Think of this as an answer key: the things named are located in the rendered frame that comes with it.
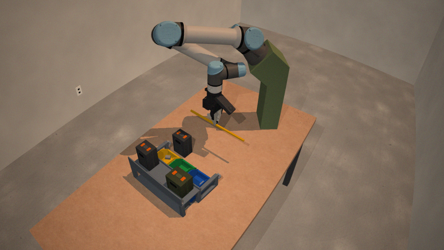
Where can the green open bin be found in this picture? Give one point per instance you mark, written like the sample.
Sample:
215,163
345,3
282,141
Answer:
182,164

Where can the grey metal shelf rack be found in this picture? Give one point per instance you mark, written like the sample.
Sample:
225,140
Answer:
155,181

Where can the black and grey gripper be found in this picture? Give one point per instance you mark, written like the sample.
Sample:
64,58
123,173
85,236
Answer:
210,104

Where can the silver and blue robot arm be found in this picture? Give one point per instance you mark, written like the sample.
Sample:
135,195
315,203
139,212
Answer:
247,40

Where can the blue bin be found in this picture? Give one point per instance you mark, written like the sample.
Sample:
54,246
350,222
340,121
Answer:
198,177

